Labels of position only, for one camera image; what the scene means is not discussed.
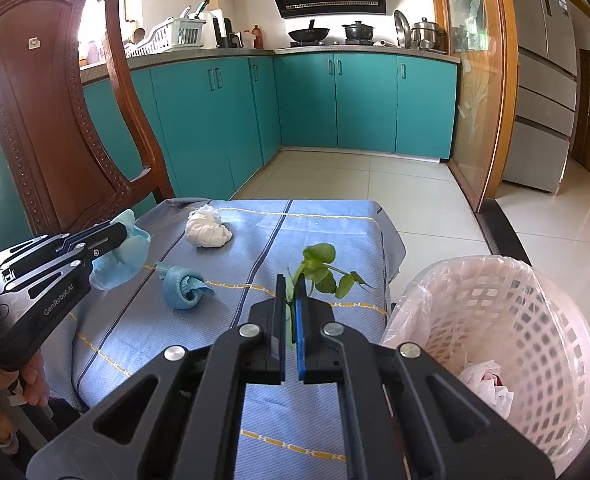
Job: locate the blue striped tablecloth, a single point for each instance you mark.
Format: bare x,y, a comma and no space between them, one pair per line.
255,230

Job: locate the steel stock pot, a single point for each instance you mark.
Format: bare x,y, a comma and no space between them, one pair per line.
427,35

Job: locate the wooden framed glass door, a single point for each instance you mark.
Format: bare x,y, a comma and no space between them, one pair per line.
475,85

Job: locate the small white bottle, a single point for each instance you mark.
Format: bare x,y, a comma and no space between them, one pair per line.
248,40

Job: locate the pink plastic bag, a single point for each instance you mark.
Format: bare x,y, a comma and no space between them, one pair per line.
485,385

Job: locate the carved wooden chair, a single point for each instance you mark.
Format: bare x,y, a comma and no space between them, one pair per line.
40,110

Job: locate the white crumpled tissue wad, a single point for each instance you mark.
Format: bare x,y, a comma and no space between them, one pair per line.
206,230

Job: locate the person's left hand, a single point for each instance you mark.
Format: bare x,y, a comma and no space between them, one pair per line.
32,380

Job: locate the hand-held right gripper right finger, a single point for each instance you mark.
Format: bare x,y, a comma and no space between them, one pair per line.
301,332

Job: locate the white kettle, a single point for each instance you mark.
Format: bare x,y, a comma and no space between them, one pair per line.
210,27

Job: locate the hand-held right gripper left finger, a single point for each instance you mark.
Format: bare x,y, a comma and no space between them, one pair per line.
279,320

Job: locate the black wok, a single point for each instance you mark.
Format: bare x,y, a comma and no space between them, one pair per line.
309,34

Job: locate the green leafy sprig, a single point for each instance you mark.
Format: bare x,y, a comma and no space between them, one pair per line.
325,270

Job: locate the brown bottle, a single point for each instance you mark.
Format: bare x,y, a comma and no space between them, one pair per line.
258,37

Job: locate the steel pot lid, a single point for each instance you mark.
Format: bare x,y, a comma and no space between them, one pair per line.
402,30

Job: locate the grey refrigerator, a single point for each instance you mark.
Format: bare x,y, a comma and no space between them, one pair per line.
540,85

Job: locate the rolled blue cloth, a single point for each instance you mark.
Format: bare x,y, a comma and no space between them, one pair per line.
180,290

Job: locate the white lattice wastebasket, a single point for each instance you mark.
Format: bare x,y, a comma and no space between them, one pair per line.
525,340

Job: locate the teal kitchen cabinets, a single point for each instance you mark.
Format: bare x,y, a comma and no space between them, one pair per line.
305,100

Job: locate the white dish rack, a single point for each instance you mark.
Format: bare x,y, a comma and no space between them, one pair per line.
167,35

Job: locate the light blue face mask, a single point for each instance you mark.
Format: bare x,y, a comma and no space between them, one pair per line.
120,260

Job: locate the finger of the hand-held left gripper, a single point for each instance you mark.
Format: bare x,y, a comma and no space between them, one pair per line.
102,234
72,266

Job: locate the black kitchen appliance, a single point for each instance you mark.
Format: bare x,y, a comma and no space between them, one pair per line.
227,32

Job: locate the black cooking pot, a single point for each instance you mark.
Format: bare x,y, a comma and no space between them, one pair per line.
359,31

